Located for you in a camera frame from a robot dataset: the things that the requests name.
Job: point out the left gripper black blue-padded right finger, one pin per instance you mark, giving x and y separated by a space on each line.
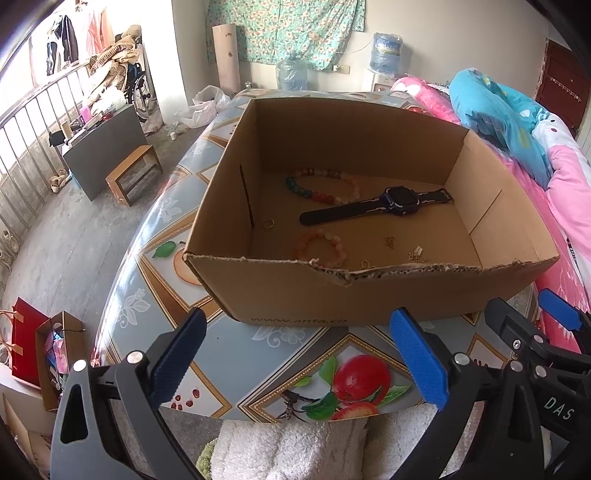
508 443

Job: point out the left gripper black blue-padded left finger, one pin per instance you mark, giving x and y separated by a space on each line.
86 442

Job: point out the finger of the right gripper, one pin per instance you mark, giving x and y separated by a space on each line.
509 325
567 315

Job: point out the brown paper bag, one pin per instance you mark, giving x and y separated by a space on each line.
59 343

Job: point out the pink quilt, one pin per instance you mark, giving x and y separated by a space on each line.
565 211

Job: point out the gold earring pieces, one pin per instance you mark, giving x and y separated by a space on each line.
417 255

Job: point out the white fluffy towel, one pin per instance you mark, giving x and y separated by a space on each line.
368 448

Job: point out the red gift bag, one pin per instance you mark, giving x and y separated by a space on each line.
25 319

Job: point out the black smart watch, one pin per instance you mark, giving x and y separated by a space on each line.
396 200

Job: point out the fruit pattern tablecloth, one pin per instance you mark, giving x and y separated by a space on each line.
261 373

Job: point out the dark red door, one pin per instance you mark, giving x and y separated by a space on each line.
563 87

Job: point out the blue quilt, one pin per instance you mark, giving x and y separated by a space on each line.
514 123

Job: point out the small wooden stool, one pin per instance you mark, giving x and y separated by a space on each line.
131 171

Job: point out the brown cardboard box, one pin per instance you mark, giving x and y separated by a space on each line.
250 251

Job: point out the grey cabinet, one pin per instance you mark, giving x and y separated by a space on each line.
97 152

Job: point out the metal railing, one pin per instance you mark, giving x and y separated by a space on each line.
28 160

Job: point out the white plastic bag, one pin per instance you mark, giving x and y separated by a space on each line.
206 105

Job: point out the floral green curtain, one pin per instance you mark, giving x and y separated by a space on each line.
269 31

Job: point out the pile of clothes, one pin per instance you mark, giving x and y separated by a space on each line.
120 74

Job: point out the beige cardboard roll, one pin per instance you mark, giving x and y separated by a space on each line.
226 58

